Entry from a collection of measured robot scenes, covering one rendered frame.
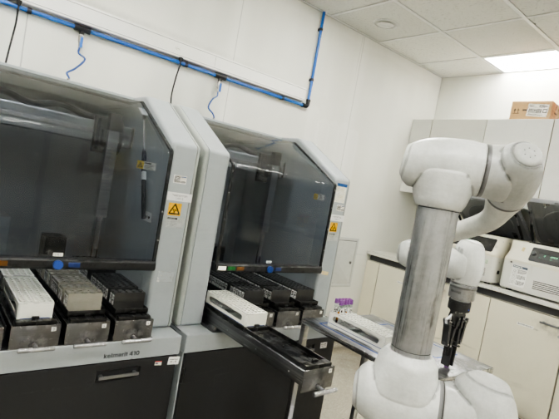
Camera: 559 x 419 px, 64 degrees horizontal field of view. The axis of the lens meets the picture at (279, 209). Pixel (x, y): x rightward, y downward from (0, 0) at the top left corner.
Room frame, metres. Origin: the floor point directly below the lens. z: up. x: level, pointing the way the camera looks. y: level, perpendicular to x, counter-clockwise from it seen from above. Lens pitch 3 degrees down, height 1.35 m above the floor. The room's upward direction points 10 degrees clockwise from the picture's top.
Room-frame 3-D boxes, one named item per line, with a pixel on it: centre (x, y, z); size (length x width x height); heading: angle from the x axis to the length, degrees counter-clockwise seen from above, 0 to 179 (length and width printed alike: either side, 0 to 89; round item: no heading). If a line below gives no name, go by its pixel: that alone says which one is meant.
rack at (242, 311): (1.76, 0.10, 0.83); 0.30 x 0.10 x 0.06; 40
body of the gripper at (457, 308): (1.56, -0.68, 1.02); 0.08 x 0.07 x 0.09; 128
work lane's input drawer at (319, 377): (1.62, -0.01, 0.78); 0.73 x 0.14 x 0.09; 40
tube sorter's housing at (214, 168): (2.31, 0.27, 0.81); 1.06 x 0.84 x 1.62; 40
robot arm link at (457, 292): (1.56, -0.68, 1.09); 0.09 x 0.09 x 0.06
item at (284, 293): (2.03, -0.07, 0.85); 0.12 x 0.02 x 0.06; 129
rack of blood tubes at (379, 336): (1.72, -0.40, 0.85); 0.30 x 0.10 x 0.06; 38
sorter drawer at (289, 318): (2.21, 0.08, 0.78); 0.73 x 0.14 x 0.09; 40
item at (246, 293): (1.93, 0.05, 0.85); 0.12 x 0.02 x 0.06; 130
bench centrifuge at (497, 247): (3.67, -1.69, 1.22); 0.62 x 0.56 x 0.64; 128
